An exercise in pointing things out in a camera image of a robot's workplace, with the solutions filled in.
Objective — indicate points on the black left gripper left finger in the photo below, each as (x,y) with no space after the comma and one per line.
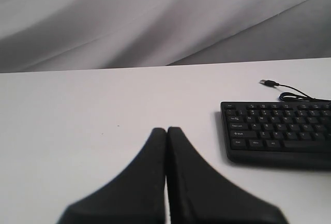
(136,195)

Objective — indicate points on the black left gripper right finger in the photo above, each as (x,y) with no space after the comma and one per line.
(199,194)

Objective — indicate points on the black Acer keyboard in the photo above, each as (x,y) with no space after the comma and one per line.
(277,134)

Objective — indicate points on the grey backdrop cloth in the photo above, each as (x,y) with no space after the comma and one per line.
(45,35)

